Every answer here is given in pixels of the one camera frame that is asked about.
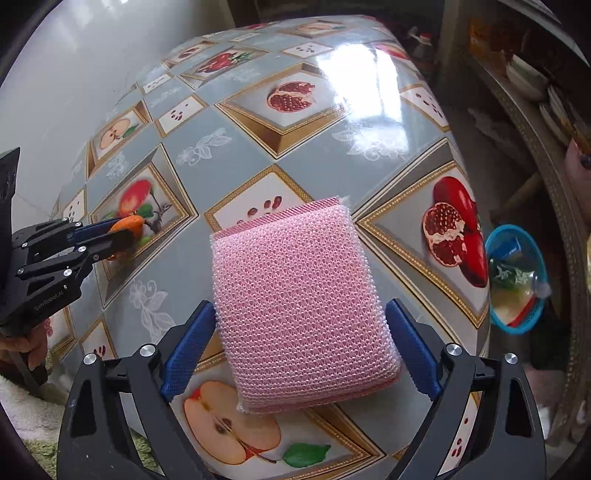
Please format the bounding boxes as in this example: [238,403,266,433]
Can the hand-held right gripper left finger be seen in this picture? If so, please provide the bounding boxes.
[58,300,218,480]

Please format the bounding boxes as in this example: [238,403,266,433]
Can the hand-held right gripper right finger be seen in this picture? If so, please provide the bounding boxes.
[385,299,548,480]

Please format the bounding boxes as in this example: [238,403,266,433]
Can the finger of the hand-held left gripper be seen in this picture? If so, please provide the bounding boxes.
[10,218,118,252]
[16,228,136,296]

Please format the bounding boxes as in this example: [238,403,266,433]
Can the orange peel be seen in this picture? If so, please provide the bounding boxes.
[107,215,147,241]

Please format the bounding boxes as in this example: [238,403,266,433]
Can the green label plastic bottle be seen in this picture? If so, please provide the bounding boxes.
[489,258,539,291]

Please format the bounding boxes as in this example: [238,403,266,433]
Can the blue cardboard box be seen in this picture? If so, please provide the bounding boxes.
[499,237,525,260]

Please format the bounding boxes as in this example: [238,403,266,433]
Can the blue plastic basket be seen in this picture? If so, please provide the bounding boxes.
[485,224,546,335]

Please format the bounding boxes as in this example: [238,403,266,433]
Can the person's left hand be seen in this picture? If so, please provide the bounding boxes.
[0,323,49,370]

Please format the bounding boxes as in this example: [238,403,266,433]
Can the green fleece garment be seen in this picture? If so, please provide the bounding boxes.
[23,429,162,480]

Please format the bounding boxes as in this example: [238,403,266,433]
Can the wooden stick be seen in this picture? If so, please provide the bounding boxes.
[489,173,541,222]

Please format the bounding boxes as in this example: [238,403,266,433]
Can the fruit printed tablecloth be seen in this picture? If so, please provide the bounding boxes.
[46,14,492,480]

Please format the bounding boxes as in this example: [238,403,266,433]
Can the pink bowl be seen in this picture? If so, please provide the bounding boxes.
[566,138,591,185]

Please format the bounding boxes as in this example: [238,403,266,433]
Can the stack of plates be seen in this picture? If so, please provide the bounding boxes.
[540,85,573,144]

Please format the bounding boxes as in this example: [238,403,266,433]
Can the stack of white bowls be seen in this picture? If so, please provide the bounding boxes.
[505,53,550,102]

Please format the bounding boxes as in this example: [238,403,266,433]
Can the red capped plastic bottle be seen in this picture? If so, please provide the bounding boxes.
[409,28,437,70]

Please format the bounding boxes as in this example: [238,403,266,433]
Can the orange packets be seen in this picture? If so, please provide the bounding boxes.
[468,16,504,61]

